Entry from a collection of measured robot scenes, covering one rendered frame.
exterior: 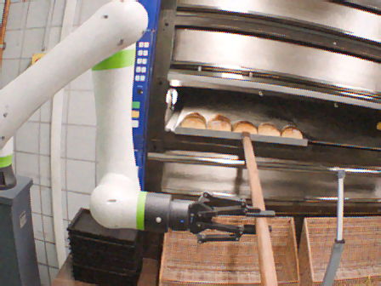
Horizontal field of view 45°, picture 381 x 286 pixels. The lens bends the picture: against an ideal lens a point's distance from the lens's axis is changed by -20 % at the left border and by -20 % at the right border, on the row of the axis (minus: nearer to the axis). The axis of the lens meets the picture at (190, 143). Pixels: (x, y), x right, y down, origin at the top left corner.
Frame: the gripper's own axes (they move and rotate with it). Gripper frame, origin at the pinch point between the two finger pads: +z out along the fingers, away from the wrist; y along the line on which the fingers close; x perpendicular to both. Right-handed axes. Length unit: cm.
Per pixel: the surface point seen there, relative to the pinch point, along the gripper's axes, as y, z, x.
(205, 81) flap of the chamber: -21, -17, -89
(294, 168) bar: 3, 18, -66
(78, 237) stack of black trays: 39, -60, -64
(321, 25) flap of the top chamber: -54, 33, -99
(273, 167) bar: 3, 10, -66
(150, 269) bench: 62, -33, -92
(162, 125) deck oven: 0, -32, -104
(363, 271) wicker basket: 60, 73, -89
